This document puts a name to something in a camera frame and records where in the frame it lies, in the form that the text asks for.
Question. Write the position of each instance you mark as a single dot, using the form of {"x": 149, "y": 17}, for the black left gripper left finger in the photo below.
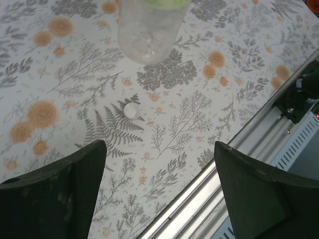
{"x": 45, "y": 206}

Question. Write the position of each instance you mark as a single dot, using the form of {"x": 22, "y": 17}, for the floral patterned tablecloth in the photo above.
{"x": 74, "y": 74}

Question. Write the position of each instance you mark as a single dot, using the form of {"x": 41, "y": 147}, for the aluminium front table rail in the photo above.
{"x": 194, "y": 199}

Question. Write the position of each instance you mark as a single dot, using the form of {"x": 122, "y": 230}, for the opaque white bottle cap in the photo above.
{"x": 131, "y": 110}

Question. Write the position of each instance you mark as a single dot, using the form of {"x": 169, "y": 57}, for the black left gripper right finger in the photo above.
{"x": 269, "y": 206}

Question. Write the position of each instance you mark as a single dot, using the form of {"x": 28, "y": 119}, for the small green label bottle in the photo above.
{"x": 149, "y": 32}

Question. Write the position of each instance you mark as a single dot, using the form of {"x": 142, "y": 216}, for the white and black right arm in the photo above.
{"x": 309, "y": 74}

